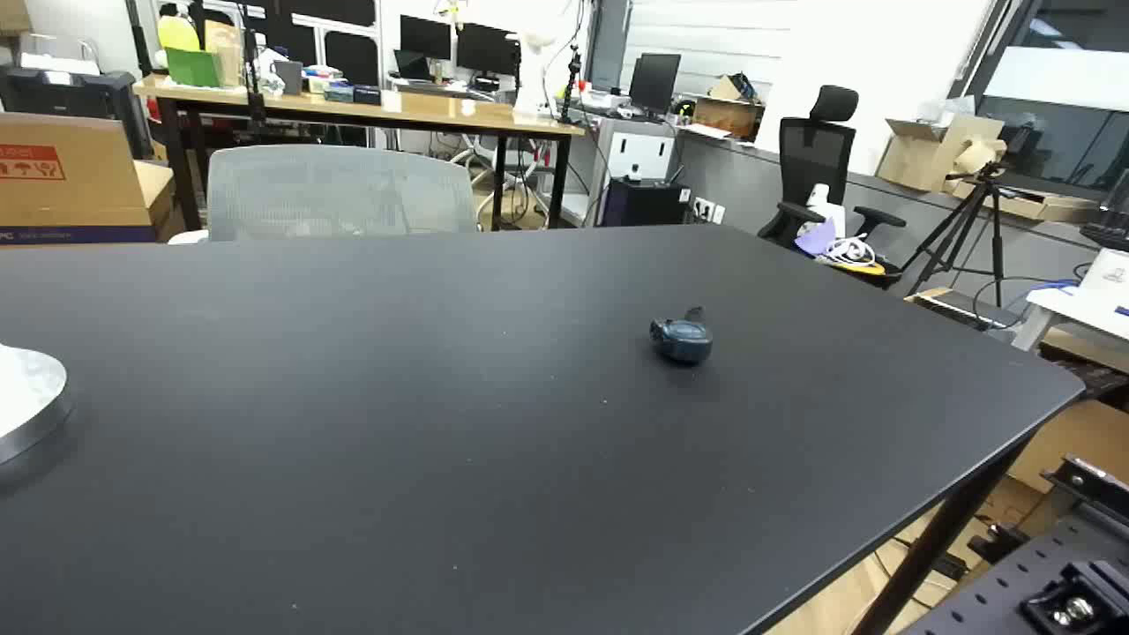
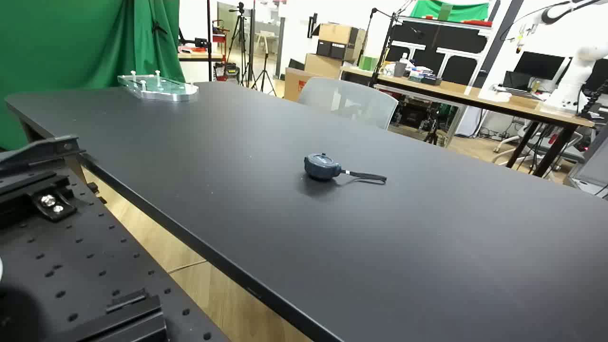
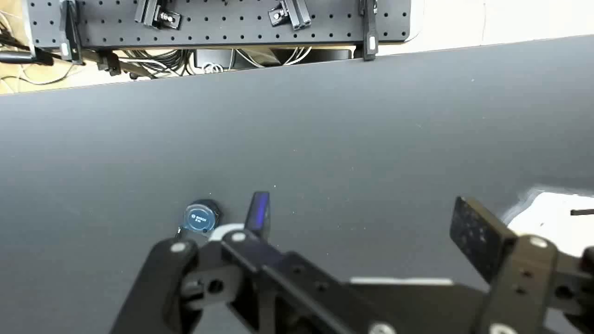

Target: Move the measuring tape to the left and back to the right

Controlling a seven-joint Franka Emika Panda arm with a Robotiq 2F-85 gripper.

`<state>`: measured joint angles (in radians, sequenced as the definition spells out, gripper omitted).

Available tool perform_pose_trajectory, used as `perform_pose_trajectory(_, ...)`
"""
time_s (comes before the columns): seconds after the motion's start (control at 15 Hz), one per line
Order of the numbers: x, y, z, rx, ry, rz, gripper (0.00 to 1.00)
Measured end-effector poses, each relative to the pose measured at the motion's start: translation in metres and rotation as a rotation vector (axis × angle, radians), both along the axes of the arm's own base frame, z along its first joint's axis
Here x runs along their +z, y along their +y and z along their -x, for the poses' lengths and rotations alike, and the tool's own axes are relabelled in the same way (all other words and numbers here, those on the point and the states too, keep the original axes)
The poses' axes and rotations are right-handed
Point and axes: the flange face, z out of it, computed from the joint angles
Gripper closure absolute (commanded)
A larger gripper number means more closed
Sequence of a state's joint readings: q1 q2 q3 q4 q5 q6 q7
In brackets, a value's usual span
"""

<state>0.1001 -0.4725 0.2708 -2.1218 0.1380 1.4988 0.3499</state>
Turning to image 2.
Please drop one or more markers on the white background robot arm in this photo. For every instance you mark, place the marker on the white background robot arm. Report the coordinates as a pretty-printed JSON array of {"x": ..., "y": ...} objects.
[{"x": 573, "y": 76}]

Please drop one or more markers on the grey mesh office chair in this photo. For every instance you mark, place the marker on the grey mesh office chair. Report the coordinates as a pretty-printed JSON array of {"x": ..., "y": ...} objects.
[{"x": 349, "y": 101}]

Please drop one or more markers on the cardboard box with red label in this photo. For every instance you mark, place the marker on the cardboard box with red label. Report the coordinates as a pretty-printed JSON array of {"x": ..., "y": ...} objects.
[{"x": 298, "y": 82}]

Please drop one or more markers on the plain cardboard box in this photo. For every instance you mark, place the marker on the plain cardboard box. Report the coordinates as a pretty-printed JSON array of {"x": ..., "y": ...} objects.
[{"x": 324, "y": 65}]

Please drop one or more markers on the green box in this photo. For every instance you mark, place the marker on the green box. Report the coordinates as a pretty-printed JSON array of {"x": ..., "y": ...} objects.
[{"x": 370, "y": 61}]

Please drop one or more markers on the cardboard box with black stripe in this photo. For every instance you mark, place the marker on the cardboard box with black stripe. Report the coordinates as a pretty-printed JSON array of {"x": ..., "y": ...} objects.
[{"x": 339, "y": 38}]

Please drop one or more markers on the clear acrylic plate with bolts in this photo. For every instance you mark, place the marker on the clear acrylic plate with bolts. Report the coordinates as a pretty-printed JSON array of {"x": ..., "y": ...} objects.
[{"x": 159, "y": 88}]

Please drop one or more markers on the long wooden desk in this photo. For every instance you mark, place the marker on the long wooden desk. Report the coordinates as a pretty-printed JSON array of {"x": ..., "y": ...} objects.
[{"x": 457, "y": 94}]

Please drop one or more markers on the white partition black windows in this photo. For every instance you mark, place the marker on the white partition black windows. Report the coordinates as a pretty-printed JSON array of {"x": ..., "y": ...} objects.
[{"x": 438, "y": 44}]

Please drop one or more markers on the green hanging cloth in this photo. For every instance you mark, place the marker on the green hanging cloth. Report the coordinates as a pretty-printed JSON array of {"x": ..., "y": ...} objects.
[{"x": 450, "y": 10}]

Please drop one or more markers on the small black monitor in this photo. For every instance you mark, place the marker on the small black monitor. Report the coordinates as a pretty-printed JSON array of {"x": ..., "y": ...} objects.
[{"x": 518, "y": 78}]

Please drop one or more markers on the black perforated breadboard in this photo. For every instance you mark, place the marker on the black perforated breadboard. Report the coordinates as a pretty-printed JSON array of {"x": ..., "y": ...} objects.
[{"x": 83, "y": 266}]

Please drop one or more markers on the black clamp with silver screws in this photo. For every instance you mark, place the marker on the black clamp with silver screws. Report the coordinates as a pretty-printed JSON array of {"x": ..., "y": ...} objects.
[{"x": 54, "y": 204}]

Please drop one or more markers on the green curtain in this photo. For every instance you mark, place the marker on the green curtain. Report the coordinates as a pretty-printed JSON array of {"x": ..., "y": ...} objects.
[{"x": 64, "y": 44}]

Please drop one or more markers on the black camera tripod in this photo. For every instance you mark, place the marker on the black camera tripod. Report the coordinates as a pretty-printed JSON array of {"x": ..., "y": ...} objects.
[
  {"x": 241, "y": 38},
  {"x": 263, "y": 69}
]

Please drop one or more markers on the black flat bracket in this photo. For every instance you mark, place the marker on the black flat bracket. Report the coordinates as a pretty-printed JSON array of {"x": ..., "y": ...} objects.
[{"x": 121, "y": 316}]

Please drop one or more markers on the black mounting rail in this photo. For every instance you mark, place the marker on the black mounting rail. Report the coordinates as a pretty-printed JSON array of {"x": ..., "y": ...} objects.
[{"x": 39, "y": 152}]

